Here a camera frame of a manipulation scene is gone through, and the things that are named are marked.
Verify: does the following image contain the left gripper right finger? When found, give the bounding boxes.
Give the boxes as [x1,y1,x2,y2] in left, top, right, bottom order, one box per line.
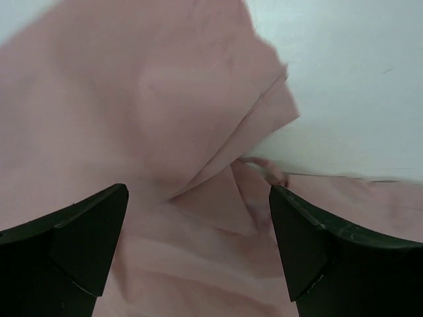
[269,186,422,317]

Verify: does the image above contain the pink trousers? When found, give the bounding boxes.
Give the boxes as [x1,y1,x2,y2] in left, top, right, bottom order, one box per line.
[1,1,422,316]

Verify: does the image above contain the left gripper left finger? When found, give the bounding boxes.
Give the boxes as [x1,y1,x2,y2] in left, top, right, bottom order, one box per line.
[1,184,129,317]

